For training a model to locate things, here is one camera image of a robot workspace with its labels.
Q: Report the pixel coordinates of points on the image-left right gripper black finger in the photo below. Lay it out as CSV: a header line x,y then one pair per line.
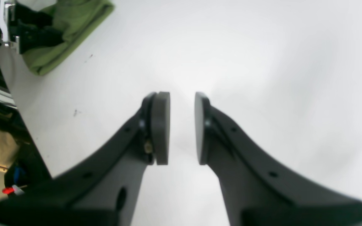
x,y
31,17
33,37

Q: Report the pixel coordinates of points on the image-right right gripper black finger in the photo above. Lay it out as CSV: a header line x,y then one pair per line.
x,y
103,189
257,189

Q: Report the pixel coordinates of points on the olive green T-shirt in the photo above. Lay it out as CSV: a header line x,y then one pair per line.
x,y
76,19

